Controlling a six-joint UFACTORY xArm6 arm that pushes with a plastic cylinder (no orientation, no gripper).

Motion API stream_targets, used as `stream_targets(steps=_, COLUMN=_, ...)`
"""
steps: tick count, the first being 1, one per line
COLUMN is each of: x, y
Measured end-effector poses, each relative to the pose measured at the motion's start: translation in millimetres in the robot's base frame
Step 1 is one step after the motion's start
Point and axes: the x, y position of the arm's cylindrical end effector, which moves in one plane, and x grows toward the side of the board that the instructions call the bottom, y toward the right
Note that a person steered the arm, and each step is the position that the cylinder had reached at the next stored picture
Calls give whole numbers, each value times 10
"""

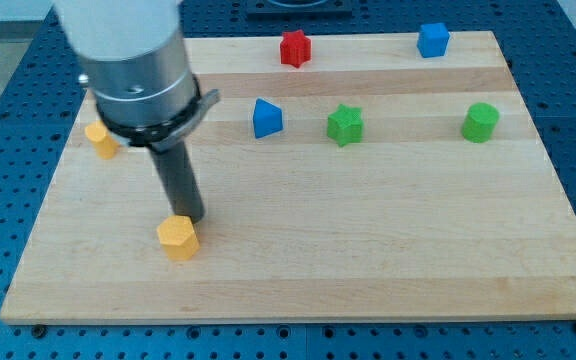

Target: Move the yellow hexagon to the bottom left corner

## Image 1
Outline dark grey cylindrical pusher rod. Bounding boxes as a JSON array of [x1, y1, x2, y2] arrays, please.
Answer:
[[149, 141, 205, 223]]

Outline green cylinder block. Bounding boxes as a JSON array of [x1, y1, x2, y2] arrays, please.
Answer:
[[461, 102, 500, 143]]

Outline light wooden board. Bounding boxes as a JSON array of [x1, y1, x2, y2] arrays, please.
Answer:
[[0, 31, 576, 325]]

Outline green star block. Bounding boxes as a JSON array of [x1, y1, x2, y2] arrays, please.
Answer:
[[326, 104, 364, 147]]

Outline blue cube block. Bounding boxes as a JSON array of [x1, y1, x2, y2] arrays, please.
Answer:
[[417, 23, 450, 58]]

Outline yellow cylinder block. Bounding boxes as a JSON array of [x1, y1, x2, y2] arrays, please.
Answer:
[[84, 121, 119, 160]]

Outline yellow hexagon block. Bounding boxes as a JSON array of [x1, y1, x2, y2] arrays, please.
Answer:
[[156, 215, 200, 261]]

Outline red star block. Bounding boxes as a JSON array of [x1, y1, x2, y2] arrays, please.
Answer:
[[280, 29, 312, 68]]

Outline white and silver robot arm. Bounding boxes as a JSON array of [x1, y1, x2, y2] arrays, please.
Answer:
[[53, 0, 220, 223]]

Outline blue triangle block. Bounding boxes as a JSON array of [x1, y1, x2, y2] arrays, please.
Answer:
[[252, 98, 283, 139]]

